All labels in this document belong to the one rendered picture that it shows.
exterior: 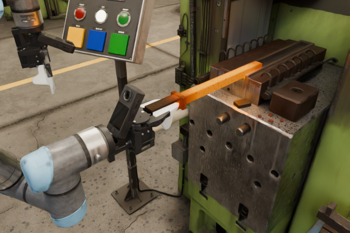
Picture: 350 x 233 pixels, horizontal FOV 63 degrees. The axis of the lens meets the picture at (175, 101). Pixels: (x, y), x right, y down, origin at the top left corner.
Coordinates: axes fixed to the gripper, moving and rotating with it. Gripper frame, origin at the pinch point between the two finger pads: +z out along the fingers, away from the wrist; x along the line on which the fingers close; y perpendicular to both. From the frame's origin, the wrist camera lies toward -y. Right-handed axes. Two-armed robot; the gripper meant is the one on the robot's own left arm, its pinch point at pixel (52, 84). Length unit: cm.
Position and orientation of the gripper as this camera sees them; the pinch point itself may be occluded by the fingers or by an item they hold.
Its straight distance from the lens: 102.8
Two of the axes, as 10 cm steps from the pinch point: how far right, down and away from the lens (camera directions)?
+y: -9.0, 2.3, -3.8
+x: 4.4, 4.7, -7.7
